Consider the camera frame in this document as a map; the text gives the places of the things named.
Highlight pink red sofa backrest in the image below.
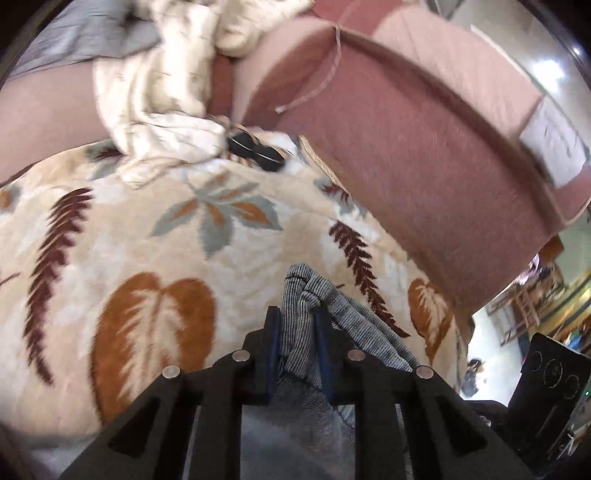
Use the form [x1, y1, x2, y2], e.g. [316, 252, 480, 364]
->
[211, 1, 590, 314]

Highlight black sunglasses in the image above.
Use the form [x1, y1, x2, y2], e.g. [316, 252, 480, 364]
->
[226, 130, 287, 172]

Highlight cream printed garment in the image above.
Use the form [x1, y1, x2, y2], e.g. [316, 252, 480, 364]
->
[93, 1, 314, 189]

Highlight white charging cable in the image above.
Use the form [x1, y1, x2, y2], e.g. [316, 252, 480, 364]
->
[274, 25, 343, 115]

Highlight pink bolster cushion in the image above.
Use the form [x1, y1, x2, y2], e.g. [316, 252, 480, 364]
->
[0, 61, 108, 181]

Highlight grey denim pants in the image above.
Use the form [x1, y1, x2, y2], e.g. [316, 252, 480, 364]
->
[239, 262, 422, 480]

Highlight black camera box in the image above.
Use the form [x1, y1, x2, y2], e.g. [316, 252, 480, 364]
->
[506, 333, 590, 474]

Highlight leaf pattern bed blanket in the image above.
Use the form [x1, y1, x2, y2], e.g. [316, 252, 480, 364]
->
[1, 132, 468, 439]

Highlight grey quilted pillow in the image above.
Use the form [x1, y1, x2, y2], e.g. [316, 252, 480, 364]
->
[8, 0, 160, 80]

